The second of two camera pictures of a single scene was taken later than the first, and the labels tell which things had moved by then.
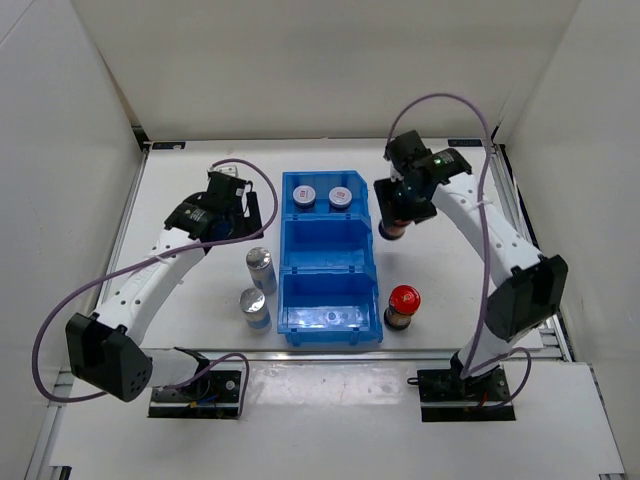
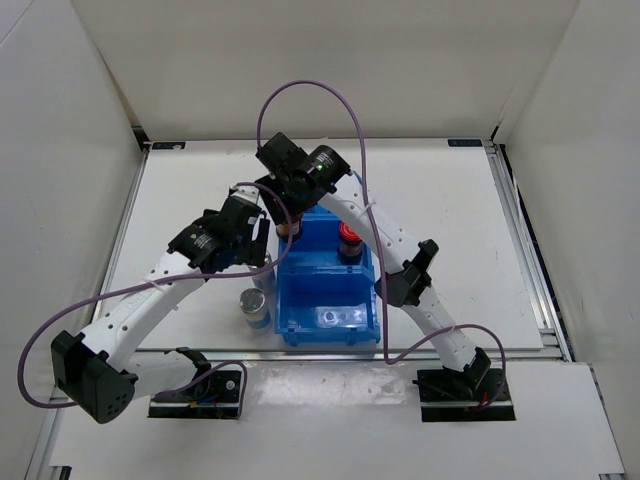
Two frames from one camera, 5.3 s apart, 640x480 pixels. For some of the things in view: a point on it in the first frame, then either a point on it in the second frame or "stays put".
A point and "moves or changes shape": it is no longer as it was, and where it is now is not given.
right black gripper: x=385 y=192 to x=272 y=208
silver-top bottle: x=257 y=314 stays put
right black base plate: x=445 y=397 stays put
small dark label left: x=168 y=145 stays put
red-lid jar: x=391 y=232 moves or changes shape
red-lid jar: x=404 y=300 to x=283 y=230
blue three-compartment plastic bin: x=328 y=286 stays put
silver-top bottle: x=261 y=266 stays put
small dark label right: x=464 y=143 stays put
